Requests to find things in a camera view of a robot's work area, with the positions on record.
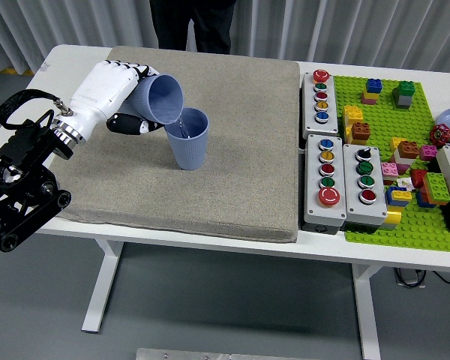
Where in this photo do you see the green building baseplate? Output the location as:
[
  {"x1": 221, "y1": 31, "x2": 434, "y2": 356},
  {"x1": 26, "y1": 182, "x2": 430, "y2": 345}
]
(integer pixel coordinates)
[{"x1": 332, "y1": 74, "x2": 450, "y2": 253}]

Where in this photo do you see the yellow cylinder brick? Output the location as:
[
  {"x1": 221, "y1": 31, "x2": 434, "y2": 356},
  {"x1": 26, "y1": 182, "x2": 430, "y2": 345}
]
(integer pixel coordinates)
[{"x1": 378, "y1": 206, "x2": 403, "y2": 231}]

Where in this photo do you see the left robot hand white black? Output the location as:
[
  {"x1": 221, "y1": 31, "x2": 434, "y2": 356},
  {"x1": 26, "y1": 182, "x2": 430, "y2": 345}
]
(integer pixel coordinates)
[{"x1": 65, "y1": 58, "x2": 167, "y2": 143}]

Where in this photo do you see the green grey brick stack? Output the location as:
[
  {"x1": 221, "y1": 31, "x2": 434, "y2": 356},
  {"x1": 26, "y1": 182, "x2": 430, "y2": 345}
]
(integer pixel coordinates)
[{"x1": 391, "y1": 80, "x2": 416, "y2": 110}]

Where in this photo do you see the blue ribbed plastic cup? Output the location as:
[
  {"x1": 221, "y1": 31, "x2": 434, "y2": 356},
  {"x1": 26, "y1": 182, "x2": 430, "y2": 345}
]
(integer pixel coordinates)
[
  {"x1": 116, "y1": 73, "x2": 185, "y2": 126},
  {"x1": 163, "y1": 107, "x2": 210, "y2": 172}
]

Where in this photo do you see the blue yellow pink brick stack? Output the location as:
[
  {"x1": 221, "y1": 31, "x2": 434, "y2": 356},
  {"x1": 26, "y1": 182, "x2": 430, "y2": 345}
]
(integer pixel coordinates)
[{"x1": 361, "y1": 77, "x2": 383, "y2": 106}]

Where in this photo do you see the grey-brown cushion mat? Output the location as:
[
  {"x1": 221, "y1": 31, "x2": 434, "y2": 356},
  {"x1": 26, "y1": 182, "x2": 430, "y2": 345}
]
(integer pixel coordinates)
[{"x1": 46, "y1": 45, "x2": 300, "y2": 244}]

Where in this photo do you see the brown white yellow brick stack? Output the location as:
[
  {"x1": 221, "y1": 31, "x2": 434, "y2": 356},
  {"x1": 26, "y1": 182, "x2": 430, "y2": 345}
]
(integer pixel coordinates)
[{"x1": 389, "y1": 136, "x2": 421, "y2": 166}]

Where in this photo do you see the person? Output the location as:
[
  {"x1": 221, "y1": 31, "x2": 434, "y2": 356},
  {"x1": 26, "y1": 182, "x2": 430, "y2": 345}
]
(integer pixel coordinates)
[{"x1": 149, "y1": 0, "x2": 237, "y2": 56}]

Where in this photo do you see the grey box large red stop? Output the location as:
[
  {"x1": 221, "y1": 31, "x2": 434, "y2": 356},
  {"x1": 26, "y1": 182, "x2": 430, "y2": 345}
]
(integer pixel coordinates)
[{"x1": 303, "y1": 133, "x2": 348, "y2": 226}]

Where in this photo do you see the white pleated curtain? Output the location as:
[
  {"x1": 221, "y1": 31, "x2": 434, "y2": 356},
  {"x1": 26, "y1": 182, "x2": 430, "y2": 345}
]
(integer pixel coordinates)
[{"x1": 0, "y1": 0, "x2": 450, "y2": 76}]

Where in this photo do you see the green orange blue brick stack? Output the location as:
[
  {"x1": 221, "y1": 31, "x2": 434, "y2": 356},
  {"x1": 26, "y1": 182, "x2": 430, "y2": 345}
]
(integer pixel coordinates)
[{"x1": 415, "y1": 172, "x2": 450, "y2": 209}]

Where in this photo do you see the red valve wheel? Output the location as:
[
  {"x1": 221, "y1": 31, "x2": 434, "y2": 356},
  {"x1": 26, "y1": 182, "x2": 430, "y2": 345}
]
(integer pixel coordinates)
[{"x1": 429, "y1": 124, "x2": 450, "y2": 147}]

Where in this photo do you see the white table leg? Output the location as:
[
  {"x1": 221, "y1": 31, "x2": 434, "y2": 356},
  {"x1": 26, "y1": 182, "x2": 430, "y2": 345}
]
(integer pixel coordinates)
[
  {"x1": 81, "y1": 239, "x2": 125, "y2": 334},
  {"x1": 351, "y1": 263, "x2": 383, "y2": 360}
]

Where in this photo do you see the grey box black selector switch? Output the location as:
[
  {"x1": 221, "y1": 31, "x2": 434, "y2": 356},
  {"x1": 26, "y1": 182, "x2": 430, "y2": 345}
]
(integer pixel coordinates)
[{"x1": 342, "y1": 143, "x2": 389, "y2": 227}]

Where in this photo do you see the red brick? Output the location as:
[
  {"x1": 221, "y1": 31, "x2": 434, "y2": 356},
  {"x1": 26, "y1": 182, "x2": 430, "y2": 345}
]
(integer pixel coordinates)
[{"x1": 409, "y1": 169, "x2": 429, "y2": 189}]

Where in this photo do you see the power strip with cables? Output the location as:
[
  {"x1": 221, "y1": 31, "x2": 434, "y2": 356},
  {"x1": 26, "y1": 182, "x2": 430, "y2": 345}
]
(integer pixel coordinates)
[{"x1": 393, "y1": 266, "x2": 450, "y2": 289}]

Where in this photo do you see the magenta brick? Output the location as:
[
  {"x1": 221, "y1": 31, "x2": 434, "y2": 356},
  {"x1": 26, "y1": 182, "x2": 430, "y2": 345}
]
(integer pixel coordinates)
[{"x1": 418, "y1": 144, "x2": 438, "y2": 162}]

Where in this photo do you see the grey five-button control box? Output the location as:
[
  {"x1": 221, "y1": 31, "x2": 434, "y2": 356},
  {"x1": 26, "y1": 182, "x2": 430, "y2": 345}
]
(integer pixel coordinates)
[{"x1": 301, "y1": 69, "x2": 340, "y2": 140}]

